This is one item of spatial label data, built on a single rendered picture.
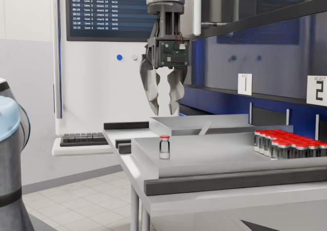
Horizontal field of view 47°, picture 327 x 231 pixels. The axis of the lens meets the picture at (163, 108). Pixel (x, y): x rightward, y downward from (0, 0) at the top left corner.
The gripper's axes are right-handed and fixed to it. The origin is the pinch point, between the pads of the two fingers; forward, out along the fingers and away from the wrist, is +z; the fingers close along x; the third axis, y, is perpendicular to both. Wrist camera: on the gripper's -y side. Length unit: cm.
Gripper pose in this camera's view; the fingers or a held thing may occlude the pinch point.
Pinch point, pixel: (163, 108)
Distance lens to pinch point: 77.6
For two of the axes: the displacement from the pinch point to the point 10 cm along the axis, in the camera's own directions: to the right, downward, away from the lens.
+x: 9.7, -0.3, 2.5
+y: 2.5, 1.0, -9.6
